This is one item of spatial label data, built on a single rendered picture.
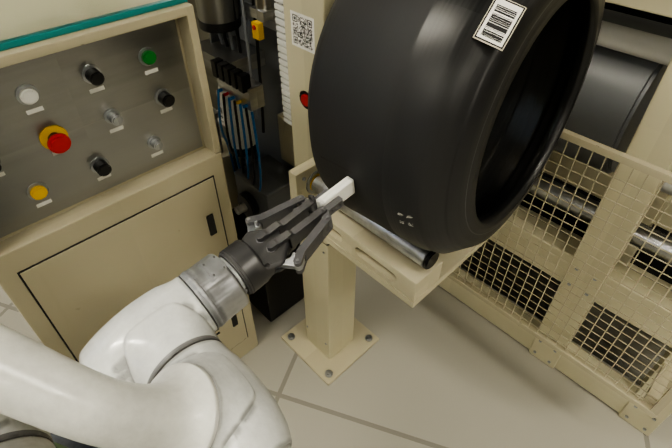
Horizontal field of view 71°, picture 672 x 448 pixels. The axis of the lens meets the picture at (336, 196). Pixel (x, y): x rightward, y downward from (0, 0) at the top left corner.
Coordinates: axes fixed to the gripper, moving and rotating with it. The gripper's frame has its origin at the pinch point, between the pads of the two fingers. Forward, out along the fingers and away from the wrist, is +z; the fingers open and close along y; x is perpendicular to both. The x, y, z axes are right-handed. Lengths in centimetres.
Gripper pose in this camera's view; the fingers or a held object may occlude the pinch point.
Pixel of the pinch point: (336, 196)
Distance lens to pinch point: 74.8
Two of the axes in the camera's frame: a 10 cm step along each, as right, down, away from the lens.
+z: 7.2, -5.5, 4.3
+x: 1.0, 6.9, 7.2
